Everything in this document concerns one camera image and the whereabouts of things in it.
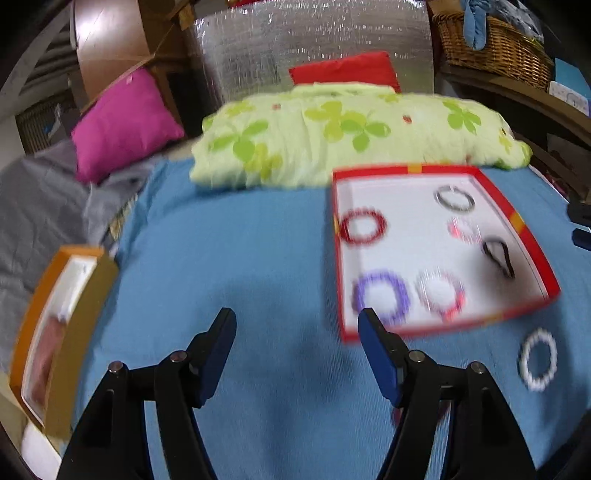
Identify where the grey sofa cover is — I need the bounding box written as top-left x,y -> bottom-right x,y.
0,138 -> 153,370

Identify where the wooden bench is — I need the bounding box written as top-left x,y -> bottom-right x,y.
438,65 -> 591,204

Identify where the blue cloth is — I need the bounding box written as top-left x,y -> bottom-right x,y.
464,0 -> 490,49

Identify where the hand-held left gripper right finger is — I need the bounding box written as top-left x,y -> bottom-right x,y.
358,308 -> 539,480

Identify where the white and pink bead bracelet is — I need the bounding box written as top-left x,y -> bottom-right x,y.
416,268 -> 467,324

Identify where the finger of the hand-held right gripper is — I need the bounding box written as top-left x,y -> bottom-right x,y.
567,202 -> 591,252

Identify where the blue cardboard box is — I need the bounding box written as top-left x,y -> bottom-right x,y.
554,58 -> 591,100

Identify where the grey bead bracelet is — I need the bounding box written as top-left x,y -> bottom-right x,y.
434,185 -> 476,214

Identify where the pink crystal bracelet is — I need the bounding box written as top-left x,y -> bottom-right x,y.
447,217 -> 483,243

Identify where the green floral pillow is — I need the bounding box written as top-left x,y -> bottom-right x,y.
189,82 -> 534,189

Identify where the red cardboard box tray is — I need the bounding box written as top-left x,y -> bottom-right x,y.
331,164 -> 561,344

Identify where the red cushion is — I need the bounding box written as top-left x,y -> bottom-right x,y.
288,52 -> 402,93

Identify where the wicker basket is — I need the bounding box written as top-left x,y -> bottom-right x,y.
431,11 -> 555,93

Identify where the blue tablecloth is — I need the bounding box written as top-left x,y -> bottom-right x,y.
60,159 -> 591,480

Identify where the white patterned box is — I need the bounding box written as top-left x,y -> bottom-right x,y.
549,80 -> 591,116

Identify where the red bead bracelet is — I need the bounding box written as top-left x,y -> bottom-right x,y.
339,208 -> 389,246

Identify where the purple bead bracelet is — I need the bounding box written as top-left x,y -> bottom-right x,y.
352,270 -> 411,326

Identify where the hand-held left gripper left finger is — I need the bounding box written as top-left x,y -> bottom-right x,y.
55,308 -> 238,480

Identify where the silver foil panel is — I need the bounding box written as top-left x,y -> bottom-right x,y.
194,0 -> 437,109

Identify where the pink cushion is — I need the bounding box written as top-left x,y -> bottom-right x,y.
71,69 -> 185,184

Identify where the black hair tie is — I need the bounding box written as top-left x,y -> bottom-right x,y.
481,236 -> 517,280

